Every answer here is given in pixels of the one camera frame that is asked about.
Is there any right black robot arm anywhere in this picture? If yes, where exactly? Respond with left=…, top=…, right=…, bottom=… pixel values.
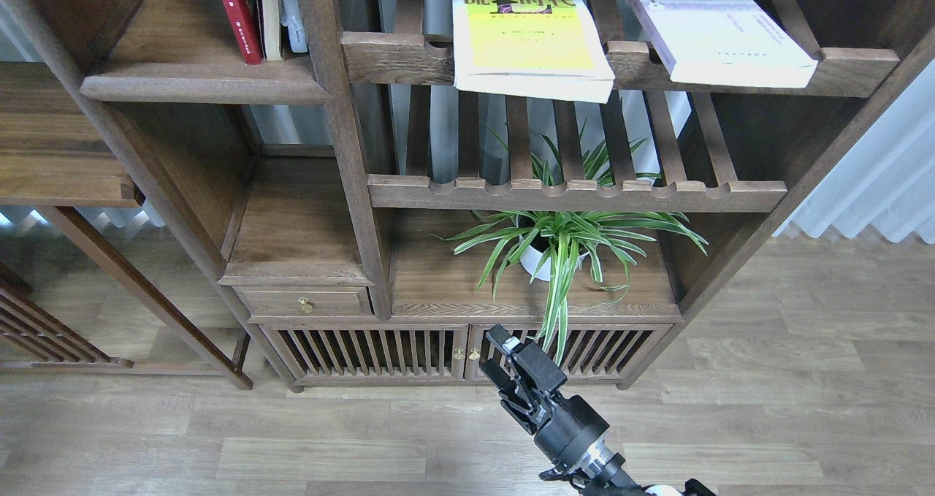
left=481, top=325, right=714, bottom=495

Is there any yellow cover book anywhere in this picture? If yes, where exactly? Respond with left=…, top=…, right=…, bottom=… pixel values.
left=453, top=0, right=614, bottom=103

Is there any white plant pot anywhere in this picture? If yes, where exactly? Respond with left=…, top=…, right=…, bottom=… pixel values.
left=520, top=232, right=589, bottom=282

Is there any small wooden drawer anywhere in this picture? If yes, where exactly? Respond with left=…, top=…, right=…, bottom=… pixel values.
left=233, top=286, right=372, bottom=316

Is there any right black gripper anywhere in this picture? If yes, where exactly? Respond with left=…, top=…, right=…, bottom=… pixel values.
left=480, top=325, right=611, bottom=475

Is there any red cover book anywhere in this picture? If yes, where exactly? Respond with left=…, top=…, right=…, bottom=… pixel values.
left=221, top=0, right=263, bottom=64

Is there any slatted cabinet door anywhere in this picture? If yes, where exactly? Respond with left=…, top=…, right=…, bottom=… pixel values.
left=464, top=324, right=672, bottom=383
left=263, top=325, right=468, bottom=386

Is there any white curtain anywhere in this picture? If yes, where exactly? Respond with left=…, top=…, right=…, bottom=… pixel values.
left=774, top=63, right=934, bottom=244

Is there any brown upright book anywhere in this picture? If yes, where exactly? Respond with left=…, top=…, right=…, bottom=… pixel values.
left=259, top=0, right=283, bottom=61

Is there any white upright book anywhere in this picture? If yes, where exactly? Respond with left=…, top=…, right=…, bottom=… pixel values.
left=280, top=0, right=308, bottom=53

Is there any white purple book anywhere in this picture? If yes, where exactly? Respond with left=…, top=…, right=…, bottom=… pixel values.
left=627, top=0, right=817, bottom=88

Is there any left slatted cabinet door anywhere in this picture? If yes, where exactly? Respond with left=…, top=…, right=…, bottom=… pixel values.
left=263, top=325, right=468, bottom=386

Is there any right slatted cabinet door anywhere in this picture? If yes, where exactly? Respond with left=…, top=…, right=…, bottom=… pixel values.
left=464, top=324, right=672, bottom=383

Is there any dark wooden bookshelf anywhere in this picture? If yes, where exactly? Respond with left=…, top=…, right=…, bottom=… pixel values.
left=2, top=0, right=933, bottom=392

